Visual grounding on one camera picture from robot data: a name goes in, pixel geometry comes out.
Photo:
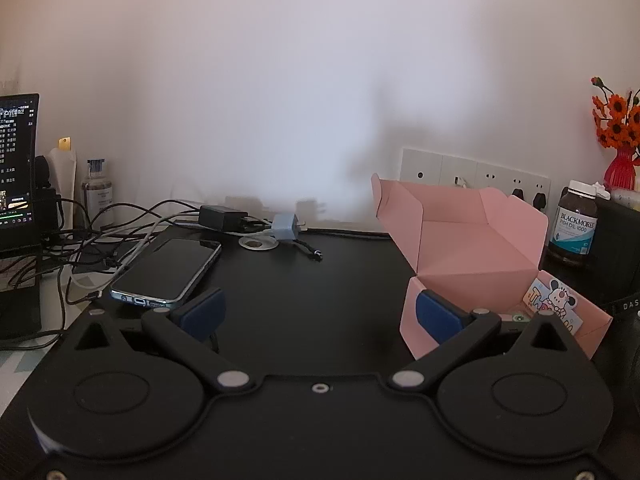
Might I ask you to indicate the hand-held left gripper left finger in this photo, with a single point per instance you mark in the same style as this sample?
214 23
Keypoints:
202 312

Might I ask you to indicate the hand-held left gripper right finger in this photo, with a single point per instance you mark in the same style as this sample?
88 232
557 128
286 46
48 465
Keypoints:
437 315

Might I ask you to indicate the pink cardboard box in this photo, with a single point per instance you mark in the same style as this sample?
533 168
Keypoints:
470 245

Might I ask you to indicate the colourful cartoon packet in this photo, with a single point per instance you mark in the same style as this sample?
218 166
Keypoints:
552 302

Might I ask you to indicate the black desktop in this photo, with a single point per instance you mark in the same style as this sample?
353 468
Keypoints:
310 300

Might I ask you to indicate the smartphone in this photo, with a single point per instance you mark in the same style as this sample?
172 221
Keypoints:
167 270

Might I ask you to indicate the black power adapter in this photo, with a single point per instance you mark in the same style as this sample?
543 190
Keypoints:
222 217

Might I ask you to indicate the black appliance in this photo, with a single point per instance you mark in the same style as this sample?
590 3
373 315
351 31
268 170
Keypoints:
617 240

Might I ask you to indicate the blue power adapter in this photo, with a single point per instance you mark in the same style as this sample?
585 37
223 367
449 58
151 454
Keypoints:
286 227

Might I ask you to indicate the brown supplement bottle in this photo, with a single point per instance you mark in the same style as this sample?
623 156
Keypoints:
574 225

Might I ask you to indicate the black power plug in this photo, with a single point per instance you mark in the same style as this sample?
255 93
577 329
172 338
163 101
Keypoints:
518 193
540 201

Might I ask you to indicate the white crumpled tissue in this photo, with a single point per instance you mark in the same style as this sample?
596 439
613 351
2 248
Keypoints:
600 190

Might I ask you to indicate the clear pump bottle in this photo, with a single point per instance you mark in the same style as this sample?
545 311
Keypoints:
97 195

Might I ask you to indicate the red vase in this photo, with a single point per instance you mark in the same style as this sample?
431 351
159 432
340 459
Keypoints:
620 170

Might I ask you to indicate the white tube bottle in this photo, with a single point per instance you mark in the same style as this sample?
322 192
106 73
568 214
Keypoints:
62 185

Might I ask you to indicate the black monitor clamp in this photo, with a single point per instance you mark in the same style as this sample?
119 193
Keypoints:
46 185

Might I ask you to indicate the orange artificial flowers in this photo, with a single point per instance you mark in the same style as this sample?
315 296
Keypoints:
620 115

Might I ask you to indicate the black monitor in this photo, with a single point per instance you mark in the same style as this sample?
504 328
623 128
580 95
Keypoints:
17 170

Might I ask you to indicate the white wall socket panel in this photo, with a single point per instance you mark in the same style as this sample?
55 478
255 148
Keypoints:
450 170

